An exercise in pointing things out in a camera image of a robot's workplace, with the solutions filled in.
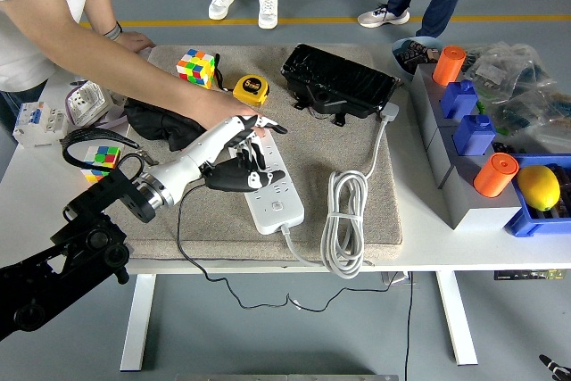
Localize person's right hand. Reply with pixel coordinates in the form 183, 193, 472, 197
194, 88, 271, 137

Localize person's left hand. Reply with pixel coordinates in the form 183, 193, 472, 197
114, 30, 157, 55

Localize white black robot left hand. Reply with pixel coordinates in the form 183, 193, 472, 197
149, 114, 289, 203

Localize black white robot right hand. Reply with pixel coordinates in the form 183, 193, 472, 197
538, 353, 571, 381

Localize black plug adapter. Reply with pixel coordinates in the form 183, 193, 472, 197
211, 158, 253, 184

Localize thin black adapter cord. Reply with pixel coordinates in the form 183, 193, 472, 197
176, 184, 402, 314

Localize white power strip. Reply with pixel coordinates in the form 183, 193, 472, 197
243, 128, 306, 236

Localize black wrist watch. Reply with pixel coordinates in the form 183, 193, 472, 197
103, 20, 124, 42

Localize yellow tape measure round label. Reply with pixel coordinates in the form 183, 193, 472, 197
232, 74, 272, 108

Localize large Rubik's cube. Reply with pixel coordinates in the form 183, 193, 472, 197
175, 48, 216, 90

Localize black cloth bag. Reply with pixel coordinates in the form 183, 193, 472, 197
123, 97, 209, 153

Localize lavender bowl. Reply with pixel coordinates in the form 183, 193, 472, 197
64, 84, 130, 132

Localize small Rubik's cube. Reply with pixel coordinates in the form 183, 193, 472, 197
79, 145, 122, 184

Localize grey-brown mat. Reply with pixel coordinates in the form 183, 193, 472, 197
96, 44, 405, 264

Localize black table control panel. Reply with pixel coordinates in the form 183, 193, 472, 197
493, 269, 564, 282

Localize white table leg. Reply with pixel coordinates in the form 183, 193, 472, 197
119, 273, 157, 372
434, 271, 479, 367

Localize black ribbed device case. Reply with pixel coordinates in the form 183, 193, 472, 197
280, 44, 401, 127

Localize white circuit breaker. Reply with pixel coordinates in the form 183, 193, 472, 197
12, 102, 69, 150

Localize blue storage bin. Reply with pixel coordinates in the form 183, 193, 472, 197
503, 153, 571, 238

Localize yellow lemon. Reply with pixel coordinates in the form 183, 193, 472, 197
517, 165, 561, 212

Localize grey block holder box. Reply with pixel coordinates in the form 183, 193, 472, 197
410, 62, 523, 231

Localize light blue bowl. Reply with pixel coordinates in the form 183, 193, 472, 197
391, 36, 447, 79

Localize orange cylinder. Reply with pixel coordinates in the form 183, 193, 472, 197
432, 45, 468, 87
473, 153, 520, 199

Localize dark circuit boards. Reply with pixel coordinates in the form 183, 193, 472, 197
395, 39, 443, 66

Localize blue plastic block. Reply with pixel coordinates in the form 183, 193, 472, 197
440, 79, 481, 121
452, 114, 497, 158

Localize clear bag of components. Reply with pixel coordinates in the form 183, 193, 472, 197
485, 86, 571, 154
463, 43, 559, 104

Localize black tape measure strap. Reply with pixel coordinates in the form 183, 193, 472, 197
212, 53, 225, 90

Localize white wall socket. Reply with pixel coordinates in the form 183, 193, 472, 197
69, 81, 111, 126

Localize hanging black cable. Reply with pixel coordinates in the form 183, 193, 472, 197
403, 271, 416, 381

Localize white power strip cable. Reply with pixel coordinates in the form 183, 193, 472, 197
280, 103, 401, 282

